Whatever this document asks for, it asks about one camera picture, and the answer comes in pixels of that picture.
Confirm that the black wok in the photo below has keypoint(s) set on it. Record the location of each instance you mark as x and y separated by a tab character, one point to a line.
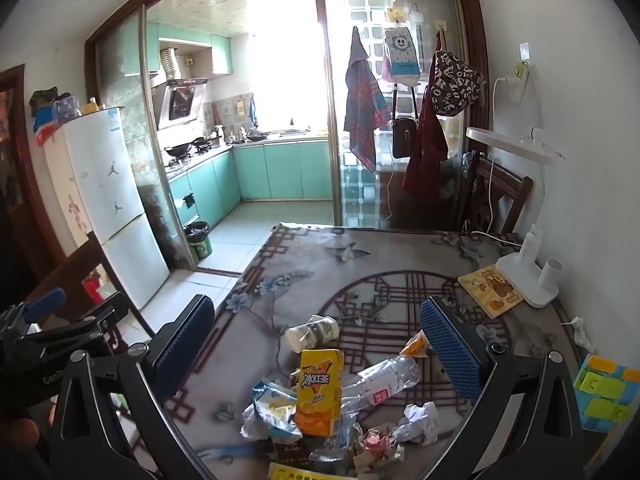
177	150

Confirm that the blue red packet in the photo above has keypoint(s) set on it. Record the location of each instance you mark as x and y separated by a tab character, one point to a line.
45	124

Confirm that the white desk lamp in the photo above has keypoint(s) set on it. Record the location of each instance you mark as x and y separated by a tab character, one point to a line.
520	275

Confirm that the plaid towel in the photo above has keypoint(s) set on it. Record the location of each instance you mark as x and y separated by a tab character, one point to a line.
362	105

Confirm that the white tissue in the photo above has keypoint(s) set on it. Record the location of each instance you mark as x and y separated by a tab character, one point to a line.
582	332

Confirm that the blue yellow toy block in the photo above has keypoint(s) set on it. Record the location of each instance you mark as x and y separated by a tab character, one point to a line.
600	395

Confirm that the teal wall cabinets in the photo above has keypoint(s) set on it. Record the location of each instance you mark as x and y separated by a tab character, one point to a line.
220	55

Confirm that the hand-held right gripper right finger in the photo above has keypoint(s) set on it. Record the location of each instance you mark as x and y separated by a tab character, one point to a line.
450	350

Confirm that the yellow card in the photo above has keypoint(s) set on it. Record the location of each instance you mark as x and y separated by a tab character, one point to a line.
310	474

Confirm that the brown wooden door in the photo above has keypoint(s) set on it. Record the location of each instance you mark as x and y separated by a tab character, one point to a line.
15	185

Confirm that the dark green cloth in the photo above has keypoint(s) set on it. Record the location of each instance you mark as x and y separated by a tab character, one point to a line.
46	96

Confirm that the clear blue-label wrapper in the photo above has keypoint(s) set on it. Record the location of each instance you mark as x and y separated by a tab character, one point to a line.
272	405

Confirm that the yellow jar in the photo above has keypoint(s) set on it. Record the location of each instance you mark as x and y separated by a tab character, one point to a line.
90	107

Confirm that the glass sliding door panel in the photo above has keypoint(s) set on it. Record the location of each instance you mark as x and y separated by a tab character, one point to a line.
360	200
130	110

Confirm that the person's left hand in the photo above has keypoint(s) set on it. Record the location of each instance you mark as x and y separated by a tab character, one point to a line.
19	435

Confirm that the yellow juice carton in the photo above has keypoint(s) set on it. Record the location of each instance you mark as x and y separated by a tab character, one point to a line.
317	395

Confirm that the white paper cup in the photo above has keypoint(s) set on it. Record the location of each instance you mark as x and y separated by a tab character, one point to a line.
315	332

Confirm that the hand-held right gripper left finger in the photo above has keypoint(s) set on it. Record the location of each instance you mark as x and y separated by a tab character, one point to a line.
185	342

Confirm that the dark red garment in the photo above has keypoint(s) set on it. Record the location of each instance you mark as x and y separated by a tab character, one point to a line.
425	160

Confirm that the pink wrapper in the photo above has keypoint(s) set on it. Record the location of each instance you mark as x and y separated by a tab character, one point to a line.
377	442

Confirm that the clear plastic bottle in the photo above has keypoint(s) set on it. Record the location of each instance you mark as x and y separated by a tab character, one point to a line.
380	380

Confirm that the crumpled silver wrapper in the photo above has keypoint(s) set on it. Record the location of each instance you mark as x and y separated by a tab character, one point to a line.
332	452

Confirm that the lettered fabric bag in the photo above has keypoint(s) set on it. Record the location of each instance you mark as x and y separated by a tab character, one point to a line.
457	85

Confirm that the black range hood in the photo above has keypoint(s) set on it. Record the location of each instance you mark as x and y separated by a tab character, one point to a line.
181	105

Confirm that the white refrigerator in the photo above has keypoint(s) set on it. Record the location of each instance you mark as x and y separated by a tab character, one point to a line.
100	185

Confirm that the orange snack wrapper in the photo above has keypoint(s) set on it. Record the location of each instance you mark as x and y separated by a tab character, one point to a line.
415	346

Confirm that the blue cartoon hanging bag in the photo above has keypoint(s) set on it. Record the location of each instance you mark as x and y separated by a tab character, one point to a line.
400	55

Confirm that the black shoulder bag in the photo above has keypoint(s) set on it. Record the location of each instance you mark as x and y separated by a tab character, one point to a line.
404	135

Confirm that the brown printed packet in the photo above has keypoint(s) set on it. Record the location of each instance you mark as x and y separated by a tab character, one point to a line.
292	455

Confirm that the clear plastic box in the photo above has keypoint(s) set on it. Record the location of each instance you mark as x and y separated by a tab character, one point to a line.
66	108

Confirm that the floral printed tablecloth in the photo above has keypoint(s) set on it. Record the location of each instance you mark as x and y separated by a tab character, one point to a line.
280	300

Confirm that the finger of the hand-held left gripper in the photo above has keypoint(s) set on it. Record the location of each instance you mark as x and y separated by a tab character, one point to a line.
46	305
100	315

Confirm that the green kitchen bin black bag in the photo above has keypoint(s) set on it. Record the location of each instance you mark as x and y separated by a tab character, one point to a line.
199	240

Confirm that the carved dark wooden chair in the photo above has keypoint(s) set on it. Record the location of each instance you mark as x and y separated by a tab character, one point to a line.
95	255

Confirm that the crumpled white paper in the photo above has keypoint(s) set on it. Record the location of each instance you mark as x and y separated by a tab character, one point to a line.
420	420

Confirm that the teal base cabinets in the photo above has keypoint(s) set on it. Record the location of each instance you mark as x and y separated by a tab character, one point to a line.
285	165

